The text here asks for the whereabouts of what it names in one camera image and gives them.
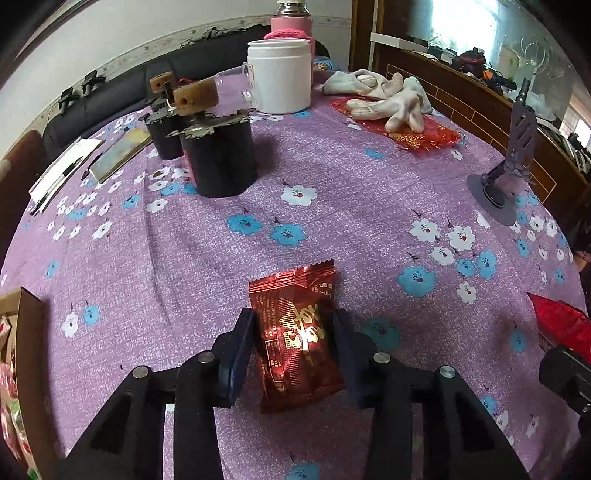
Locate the blue printed plastic bag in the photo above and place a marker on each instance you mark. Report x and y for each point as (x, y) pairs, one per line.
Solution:
(325, 69)

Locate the black pen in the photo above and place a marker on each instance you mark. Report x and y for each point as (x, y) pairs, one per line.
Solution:
(55, 182)

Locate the purple floral tablecloth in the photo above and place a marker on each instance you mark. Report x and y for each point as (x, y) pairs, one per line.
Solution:
(346, 221)

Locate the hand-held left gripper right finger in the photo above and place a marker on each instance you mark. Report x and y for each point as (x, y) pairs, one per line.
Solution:
(348, 355)

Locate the pink sleeved thermos bottle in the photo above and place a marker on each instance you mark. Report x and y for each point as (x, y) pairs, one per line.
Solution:
(291, 21)

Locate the white notepad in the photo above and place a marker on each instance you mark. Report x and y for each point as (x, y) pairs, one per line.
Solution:
(64, 173)

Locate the brown cardboard box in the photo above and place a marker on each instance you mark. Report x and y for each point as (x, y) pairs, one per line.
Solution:
(32, 369)

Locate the pink snack packet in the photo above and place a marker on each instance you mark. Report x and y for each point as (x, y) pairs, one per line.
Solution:
(8, 383)

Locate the white plastic jar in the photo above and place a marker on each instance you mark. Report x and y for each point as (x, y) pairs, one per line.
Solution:
(281, 76)

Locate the black clamp tool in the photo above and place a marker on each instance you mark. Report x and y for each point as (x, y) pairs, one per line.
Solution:
(67, 99)
(92, 82)

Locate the red mesh bag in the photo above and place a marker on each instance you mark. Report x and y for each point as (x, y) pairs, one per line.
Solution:
(429, 134)

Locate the white glove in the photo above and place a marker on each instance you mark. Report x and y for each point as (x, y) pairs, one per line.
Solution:
(401, 104)
(351, 83)

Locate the clear plastic container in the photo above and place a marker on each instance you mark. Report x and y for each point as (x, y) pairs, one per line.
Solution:
(238, 81)

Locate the green candy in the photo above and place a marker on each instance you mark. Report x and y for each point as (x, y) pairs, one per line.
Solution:
(14, 415)

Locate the dark red gold-print snack packet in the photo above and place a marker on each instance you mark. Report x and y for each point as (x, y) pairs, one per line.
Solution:
(295, 332)
(561, 318)

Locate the brown chair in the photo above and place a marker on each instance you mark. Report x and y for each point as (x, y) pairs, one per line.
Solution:
(18, 184)

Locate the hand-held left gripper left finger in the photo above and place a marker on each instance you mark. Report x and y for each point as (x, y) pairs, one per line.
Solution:
(240, 355)

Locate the grey phone stand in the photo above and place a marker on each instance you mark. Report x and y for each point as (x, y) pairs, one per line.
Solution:
(517, 152)

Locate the white and red snack packet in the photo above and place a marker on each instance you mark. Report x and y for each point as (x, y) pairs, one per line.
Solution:
(3, 337)

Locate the small black canister with cork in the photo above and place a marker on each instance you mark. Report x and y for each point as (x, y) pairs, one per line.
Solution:
(164, 129)

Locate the wooden cabinet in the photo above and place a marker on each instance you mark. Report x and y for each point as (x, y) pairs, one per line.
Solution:
(461, 87)

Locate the shiny flat booklet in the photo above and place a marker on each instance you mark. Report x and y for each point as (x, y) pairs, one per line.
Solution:
(122, 154)

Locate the large black canister with cork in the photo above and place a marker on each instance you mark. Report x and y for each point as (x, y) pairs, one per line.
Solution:
(221, 152)

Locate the black leather sofa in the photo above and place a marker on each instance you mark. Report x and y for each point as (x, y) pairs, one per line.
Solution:
(129, 87)

